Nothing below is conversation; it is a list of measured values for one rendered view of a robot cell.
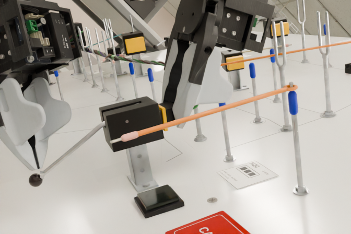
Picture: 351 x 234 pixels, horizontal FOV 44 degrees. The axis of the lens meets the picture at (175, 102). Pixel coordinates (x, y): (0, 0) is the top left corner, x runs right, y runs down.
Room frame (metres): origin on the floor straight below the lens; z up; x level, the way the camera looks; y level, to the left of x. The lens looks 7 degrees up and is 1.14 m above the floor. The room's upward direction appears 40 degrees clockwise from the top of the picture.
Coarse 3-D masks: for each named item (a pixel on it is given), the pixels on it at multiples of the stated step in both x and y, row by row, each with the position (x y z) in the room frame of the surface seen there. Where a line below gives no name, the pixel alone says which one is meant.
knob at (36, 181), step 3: (33, 174) 0.45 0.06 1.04; (36, 174) 0.45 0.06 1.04; (30, 177) 0.45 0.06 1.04; (33, 177) 0.45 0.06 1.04; (36, 177) 0.45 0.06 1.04; (39, 177) 0.45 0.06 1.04; (30, 180) 0.45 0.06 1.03; (33, 180) 0.45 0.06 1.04; (36, 180) 0.45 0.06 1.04; (39, 180) 0.45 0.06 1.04; (42, 180) 0.45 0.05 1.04; (30, 183) 0.45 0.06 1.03; (33, 183) 0.45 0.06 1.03; (36, 183) 0.45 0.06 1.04; (39, 183) 0.45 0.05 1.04; (33, 186) 0.45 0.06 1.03; (36, 186) 0.45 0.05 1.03
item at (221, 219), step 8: (208, 216) 0.33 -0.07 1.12; (216, 216) 0.32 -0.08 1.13; (224, 216) 0.32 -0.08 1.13; (192, 224) 0.32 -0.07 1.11; (200, 224) 0.32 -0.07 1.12; (208, 224) 0.32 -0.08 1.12; (216, 224) 0.31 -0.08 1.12; (224, 224) 0.31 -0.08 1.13; (232, 224) 0.31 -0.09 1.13; (168, 232) 0.32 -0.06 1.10; (176, 232) 0.32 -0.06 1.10; (184, 232) 0.31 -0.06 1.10; (192, 232) 0.31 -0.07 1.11; (200, 232) 0.31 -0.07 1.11; (208, 232) 0.31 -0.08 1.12; (216, 232) 0.31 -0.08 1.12; (224, 232) 0.30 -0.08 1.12; (232, 232) 0.30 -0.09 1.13; (240, 232) 0.30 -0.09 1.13; (248, 232) 0.30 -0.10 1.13
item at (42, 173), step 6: (126, 120) 0.44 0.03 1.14; (96, 126) 0.45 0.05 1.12; (102, 126) 0.45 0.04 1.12; (90, 132) 0.45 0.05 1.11; (96, 132) 0.46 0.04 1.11; (84, 138) 0.45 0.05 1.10; (78, 144) 0.45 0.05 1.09; (72, 150) 0.45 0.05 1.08; (66, 156) 0.45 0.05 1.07; (54, 162) 0.45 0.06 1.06; (60, 162) 0.45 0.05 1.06; (48, 168) 0.45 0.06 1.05; (42, 174) 0.45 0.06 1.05
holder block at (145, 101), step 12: (108, 108) 0.46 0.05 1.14; (120, 108) 0.45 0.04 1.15; (132, 108) 0.44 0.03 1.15; (144, 108) 0.44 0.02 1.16; (156, 108) 0.45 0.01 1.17; (108, 120) 0.43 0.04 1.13; (120, 120) 0.44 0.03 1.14; (132, 120) 0.44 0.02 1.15; (144, 120) 0.45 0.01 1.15; (156, 120) 0.45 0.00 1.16; (108, 132) 0.44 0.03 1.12; (120, 132) 0.44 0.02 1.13; (156, 132) 0.45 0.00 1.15; (108, 144) 0.47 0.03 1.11; (120, 144) 0.45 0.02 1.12; (132, 144) 0.45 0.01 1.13
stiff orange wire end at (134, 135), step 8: (280, 88) 0.36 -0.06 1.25; (288, 88) 0.36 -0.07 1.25; (296, 88) 0.36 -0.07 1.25; (256, 96) 0.35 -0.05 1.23; (264, 96) 0.36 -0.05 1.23; (232, 104) 0.35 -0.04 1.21; (240, 104) 0.35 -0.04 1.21; (200, 112) 0.34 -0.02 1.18; (208, 112) 0.34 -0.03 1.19; (216, 112) 0.34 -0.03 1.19; (176, 120) 0.33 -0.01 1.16; (184, 120) 0.33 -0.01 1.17; (152, 128) 0.33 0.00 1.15; (160, 128) 0.33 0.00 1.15; (128, 136) 0.32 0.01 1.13; (136, 136) 0.32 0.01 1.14
